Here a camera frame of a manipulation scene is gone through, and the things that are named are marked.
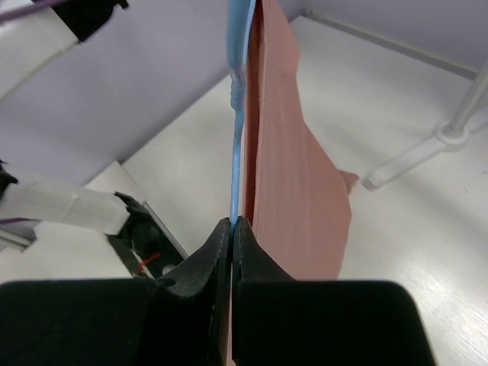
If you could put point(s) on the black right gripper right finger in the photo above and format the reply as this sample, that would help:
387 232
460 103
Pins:
254 280

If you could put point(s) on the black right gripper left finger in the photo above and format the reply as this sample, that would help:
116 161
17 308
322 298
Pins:
192 304

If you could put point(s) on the pink t shirt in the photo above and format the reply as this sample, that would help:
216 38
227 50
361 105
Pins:
294 197

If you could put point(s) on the blue wire hanger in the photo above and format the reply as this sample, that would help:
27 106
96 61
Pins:
240 14

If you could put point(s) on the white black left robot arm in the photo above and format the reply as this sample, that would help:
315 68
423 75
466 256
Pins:
89 104

